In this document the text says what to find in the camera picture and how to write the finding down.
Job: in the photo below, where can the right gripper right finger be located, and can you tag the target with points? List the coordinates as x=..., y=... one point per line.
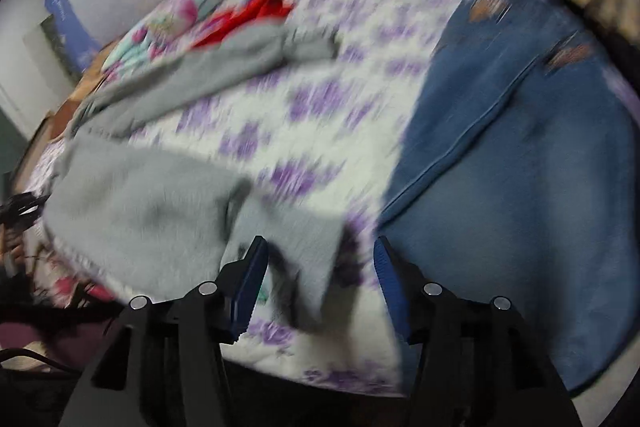
x=479, y=363

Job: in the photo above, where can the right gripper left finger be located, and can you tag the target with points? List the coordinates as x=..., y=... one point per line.
x=161, y=364

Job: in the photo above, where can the grey sweatpants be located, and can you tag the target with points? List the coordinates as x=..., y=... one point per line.
x=160, y=222

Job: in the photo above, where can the brown orange pillow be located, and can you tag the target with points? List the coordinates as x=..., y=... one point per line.
x=90, y=80

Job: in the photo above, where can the blue printed bag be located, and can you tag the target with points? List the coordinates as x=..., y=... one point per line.
x=78, y=46

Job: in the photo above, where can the blue denim jeans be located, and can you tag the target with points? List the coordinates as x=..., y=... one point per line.
x=518, y=176

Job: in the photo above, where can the floral folded blanket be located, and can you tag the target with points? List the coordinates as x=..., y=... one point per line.
x=156, y=32

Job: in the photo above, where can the purple floral bed sheet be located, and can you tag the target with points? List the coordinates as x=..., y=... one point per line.
x=324, y=136

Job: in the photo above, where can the red folded garment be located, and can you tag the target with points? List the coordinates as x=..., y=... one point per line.
x=222, y=23

